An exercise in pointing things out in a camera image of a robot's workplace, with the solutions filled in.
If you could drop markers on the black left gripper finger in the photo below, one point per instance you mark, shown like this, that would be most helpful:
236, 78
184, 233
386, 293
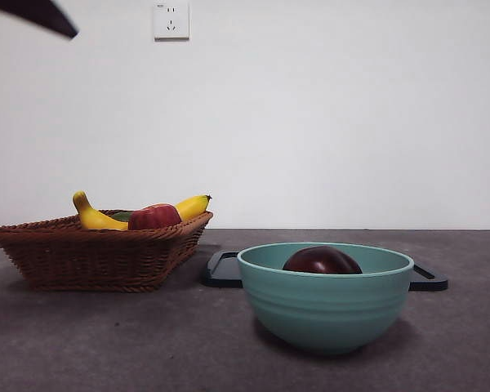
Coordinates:
36, 14

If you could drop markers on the brown wicker basket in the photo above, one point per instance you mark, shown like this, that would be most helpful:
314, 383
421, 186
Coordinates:
94, 261

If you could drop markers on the dark purple plum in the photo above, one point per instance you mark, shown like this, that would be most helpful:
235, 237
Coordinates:
322, 261

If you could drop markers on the white wall socket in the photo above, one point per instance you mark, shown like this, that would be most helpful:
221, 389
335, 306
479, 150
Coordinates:
171, 20

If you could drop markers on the green avocado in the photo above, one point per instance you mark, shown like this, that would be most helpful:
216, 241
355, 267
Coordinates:
121, 216

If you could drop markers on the yellow banana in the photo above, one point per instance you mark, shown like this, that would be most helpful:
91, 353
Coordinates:
92, 218

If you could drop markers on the black rectangular tray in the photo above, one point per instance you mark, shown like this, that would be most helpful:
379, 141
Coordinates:
222, 274

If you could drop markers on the red apple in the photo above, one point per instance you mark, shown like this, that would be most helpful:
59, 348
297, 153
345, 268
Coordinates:
153, 216

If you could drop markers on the teal ribbed bowl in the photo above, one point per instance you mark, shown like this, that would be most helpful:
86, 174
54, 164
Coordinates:
326, 310

